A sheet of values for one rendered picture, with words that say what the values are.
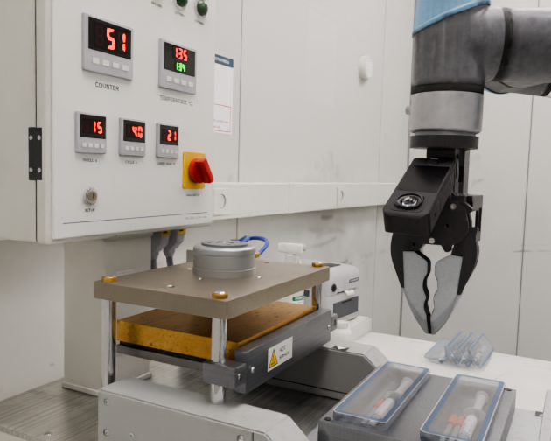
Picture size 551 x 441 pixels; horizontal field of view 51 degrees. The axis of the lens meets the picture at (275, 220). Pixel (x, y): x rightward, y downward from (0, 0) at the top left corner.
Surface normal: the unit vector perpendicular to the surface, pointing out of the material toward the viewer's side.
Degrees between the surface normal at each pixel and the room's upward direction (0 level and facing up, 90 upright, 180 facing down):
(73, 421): 0
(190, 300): 90
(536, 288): 90
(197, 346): 90
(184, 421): 90
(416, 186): 30
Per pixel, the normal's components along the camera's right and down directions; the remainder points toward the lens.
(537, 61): -0.08, 0.67
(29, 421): 0.03, -1.00
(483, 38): -0.08, 0.16
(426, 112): -0.74, 0.04
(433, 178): -0.18, -0.84
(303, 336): 0.89, 0.06
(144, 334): -0.47, 0.06
